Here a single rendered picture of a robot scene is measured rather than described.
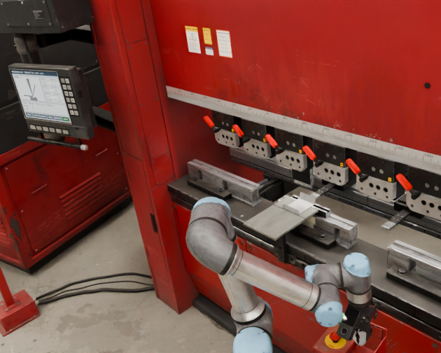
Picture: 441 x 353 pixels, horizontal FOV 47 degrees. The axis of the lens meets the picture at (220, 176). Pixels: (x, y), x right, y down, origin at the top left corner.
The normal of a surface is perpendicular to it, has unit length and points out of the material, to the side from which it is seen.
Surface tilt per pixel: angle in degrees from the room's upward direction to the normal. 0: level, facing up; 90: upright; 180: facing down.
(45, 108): 90
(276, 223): 0
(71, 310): 0
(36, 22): 90
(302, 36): 90
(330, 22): 90
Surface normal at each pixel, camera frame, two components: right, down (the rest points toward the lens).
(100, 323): -0.13, -0.87
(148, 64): 0.66, 0.27
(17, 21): -0.51, 0.46
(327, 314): -0.09, 0.47
